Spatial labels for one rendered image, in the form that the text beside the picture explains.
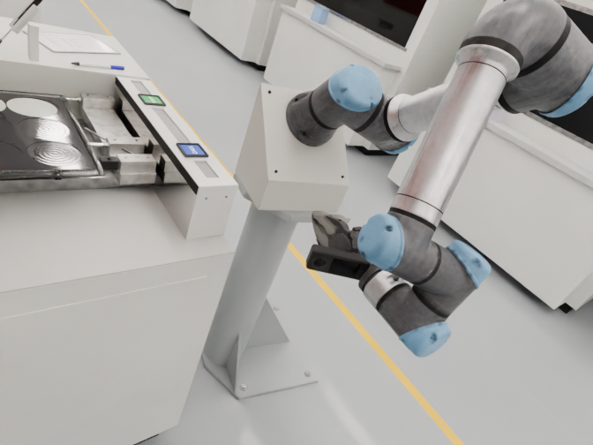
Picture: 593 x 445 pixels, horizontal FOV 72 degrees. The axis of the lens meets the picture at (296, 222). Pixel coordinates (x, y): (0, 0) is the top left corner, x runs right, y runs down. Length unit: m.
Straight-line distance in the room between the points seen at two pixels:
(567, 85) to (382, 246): 0.41
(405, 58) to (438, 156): 3.43
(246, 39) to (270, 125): 4.55
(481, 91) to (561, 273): 2.60
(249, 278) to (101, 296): 0.62
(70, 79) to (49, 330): 0.67
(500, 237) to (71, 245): 2.89
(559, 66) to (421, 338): 0.47
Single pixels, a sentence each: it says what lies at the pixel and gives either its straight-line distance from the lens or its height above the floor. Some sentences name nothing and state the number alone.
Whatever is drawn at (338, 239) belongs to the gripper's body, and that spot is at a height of 0.98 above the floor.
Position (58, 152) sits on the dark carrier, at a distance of 1.00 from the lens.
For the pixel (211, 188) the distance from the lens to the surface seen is 0.86.
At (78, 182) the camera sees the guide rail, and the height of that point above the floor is 0.84.
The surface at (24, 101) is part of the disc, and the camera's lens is 1.20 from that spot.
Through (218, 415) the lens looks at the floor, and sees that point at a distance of 1.63.
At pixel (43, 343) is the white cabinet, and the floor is 0.67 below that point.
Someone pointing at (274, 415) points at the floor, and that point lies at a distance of 1.69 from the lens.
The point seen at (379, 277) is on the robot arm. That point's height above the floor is 0.99.
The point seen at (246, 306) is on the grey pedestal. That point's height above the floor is 0.36.
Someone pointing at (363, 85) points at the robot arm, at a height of 1.20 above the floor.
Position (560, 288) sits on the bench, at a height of 0.23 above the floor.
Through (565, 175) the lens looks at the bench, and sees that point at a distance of 3.12.
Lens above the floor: 1.39
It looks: 31 degrees down
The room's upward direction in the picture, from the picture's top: 23 degrees clockwise
